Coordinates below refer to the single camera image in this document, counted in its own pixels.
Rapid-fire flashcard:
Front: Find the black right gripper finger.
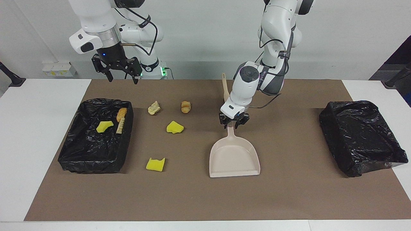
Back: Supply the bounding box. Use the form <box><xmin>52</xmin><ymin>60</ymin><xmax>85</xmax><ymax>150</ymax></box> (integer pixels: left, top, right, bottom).
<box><xmin>92</xmin><ymin>55</ymin><xmax>113</xmax><ymax>82</ymax></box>
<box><xmin>124</xmin><ymin>58</ymin><xmax>142</xmax><ymax>85</ymax></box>

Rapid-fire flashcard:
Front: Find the beige plastic dustpan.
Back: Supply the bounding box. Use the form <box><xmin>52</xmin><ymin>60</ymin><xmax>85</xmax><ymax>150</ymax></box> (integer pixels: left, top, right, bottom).
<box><xmin>209</xmin><ymin>124</ymin><xmax>261</xmax><ymax>178</ymax></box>

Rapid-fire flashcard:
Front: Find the beige hand brush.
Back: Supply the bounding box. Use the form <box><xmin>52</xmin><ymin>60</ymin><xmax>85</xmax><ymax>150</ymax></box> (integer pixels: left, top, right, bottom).
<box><xmin>222</xmin><ymin>73</ymin><xmax>230</xmax><ymax>104</ymax></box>

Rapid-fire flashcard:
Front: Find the green and yellow sponge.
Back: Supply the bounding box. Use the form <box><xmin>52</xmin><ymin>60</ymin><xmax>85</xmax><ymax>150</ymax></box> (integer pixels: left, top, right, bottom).
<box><xmin>96</xmin><ymin>121</ymin><xmax>114</xmax><ymax>133</ymax></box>

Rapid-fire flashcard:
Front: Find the bin with black bag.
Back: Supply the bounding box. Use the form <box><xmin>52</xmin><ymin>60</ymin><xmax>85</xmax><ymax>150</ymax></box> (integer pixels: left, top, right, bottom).
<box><xmin>319</xmin><ymin>100</ymin><xmax>409</xmax><ymax>178</ymax></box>
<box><xmin>58</xmin><ymin>98</ymin><xmax>134</xmax><ymax>174</ymax></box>

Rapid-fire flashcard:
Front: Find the notched yellow sponge piece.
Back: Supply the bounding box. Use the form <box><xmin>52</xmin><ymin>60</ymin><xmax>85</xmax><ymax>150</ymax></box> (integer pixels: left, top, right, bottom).
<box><xmin>146</xmin><ymin>157</ymin><xmax>166</xmax><ymax>172</ymax></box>

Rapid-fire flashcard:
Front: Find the brown table mat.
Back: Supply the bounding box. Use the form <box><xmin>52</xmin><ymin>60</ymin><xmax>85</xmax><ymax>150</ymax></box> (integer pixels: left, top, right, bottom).
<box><xmin>24</xmin><ymin>79</ymin><xmax>411</xmax><ymax>222</ymax></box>

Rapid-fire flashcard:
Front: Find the black stand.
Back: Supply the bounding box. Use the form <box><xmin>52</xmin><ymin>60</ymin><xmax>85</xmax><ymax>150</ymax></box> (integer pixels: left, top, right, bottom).
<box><xmin>381</xmin><ymin>63</ymin><xmax>411</xmax><ymax>89</ymax></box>
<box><xmin>0</xmin><ymin>62</ymin><xmax>26</xmax><ymax>88</ymax></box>

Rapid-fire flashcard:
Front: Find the dark background furniture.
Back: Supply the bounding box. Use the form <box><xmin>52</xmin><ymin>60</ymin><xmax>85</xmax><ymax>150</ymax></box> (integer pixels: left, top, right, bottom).
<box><xmin>369</xmin><ymin>35</ymin><xmax>411</xmax><ymax>108</ymax></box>

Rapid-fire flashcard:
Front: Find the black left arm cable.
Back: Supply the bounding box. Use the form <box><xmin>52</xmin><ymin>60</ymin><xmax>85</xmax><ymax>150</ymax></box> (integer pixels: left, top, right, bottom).
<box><xmin>249</xmin><ymin>29</ymin><xmax>289</xmax><ymax>109</ymax></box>

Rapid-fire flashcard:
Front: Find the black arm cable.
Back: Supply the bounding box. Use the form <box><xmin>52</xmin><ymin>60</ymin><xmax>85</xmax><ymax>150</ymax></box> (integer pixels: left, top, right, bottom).
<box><xmin>249</xmin><ymin>29</ymin><xmax>289</xmax><ymax>109</ymax></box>
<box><xmin>114</xmin><ymin>6</ymin><xmax>158</xmax><ymax>57</ymax></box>

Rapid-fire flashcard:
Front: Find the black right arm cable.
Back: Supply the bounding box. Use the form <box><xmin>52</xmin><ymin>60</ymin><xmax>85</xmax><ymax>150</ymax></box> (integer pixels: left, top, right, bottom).
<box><xmin>114</xmin><ymin>6</ymin><xmax>158</xmax><ymax>57</ymax></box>

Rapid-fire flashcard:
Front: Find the white wall power strip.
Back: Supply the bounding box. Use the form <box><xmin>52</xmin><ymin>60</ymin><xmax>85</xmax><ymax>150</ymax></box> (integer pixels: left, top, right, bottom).
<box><xmin>42</xmin><ymin>62</ymin><xmax>77</xmax><ymax>77</ymax></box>

